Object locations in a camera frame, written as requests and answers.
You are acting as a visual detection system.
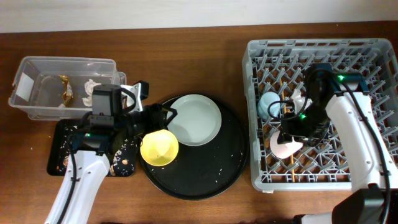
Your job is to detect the gold candy wrapper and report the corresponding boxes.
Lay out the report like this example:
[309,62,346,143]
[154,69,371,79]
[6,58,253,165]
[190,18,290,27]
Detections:
[59,75,73,108]

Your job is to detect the white tissue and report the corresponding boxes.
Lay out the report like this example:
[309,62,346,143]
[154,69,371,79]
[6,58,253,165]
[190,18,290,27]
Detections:
[82,79,100,107]

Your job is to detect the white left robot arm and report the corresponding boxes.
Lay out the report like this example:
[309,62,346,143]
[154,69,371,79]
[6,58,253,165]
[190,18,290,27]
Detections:
[46,81,178,223]

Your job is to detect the yellow bowl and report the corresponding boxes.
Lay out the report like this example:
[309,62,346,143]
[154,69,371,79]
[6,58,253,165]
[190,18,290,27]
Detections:
[140,129,179,167]

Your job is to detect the grey dishwasher rack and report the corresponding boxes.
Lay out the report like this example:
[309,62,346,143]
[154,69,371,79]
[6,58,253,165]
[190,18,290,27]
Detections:
[242,39,397,192]

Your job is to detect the white plate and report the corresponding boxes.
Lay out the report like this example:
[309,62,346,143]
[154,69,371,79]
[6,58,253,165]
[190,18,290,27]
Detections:
[167,94,222,146]

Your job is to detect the wooden chopstick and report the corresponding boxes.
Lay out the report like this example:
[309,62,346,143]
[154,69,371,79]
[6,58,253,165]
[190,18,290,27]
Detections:
[279,79,295,183]

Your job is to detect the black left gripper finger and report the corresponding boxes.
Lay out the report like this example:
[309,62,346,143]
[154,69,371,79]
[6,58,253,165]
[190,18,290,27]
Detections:
[139,125,165,138]
[160,105,178,120]

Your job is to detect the pink cup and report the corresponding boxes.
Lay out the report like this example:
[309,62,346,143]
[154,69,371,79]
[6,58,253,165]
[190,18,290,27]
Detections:
[270,131,303,159]

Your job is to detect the black rectangular tray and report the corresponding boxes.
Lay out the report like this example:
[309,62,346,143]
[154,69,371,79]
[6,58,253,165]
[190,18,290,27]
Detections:
[47,119,137,177]

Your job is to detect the clear plastic bin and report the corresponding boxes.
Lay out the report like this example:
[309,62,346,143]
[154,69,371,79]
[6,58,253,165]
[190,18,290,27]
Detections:
[8,56,127,120]

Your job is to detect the round black tray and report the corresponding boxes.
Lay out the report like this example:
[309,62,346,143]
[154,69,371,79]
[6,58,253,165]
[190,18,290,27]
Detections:
[138,95,250,200]

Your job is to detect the blue cup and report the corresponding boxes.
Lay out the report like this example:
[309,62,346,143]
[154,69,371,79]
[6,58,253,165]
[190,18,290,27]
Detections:
[257,91,280,120]

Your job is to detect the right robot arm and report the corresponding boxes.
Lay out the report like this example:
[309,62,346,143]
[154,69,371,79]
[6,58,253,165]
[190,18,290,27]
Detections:
[270,63,397,224]

